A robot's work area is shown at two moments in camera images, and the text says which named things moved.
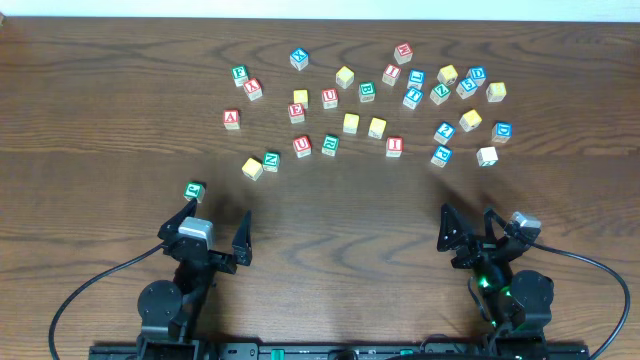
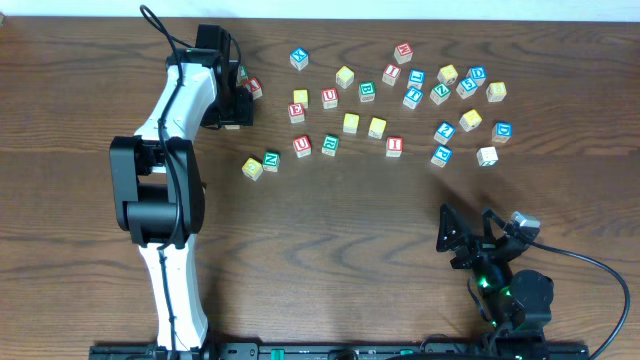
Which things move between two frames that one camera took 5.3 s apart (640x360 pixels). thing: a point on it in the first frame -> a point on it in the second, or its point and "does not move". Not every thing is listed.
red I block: x=394 y=146 does not move
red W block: x=403 y=52 does not move
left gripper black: x=212 y=256 -> x=240 y=107
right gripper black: x=482 y=256 does not move
